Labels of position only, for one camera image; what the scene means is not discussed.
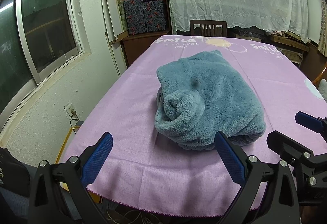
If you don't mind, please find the purple Smile table cloth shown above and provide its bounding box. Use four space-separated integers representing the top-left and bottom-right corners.
62 36 326 217

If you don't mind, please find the dark wooden chair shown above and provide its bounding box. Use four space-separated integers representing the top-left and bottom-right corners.
189 20 227 37

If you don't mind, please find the checkered window curtain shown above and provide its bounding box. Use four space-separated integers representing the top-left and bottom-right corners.
318 0 327 57

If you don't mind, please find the blue fleece garment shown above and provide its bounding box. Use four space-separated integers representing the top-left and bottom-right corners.
154 50 266 151

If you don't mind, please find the wall power socket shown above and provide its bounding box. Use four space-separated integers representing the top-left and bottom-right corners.
64 103 79 120

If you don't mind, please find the aluminium frame window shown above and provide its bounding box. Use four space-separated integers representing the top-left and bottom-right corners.
0 0 85 117

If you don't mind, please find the stack of patterned boxes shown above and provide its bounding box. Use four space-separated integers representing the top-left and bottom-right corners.
122 0 167 36

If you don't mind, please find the brown wooden side cabinet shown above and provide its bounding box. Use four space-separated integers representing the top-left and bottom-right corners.
122 30 170 67

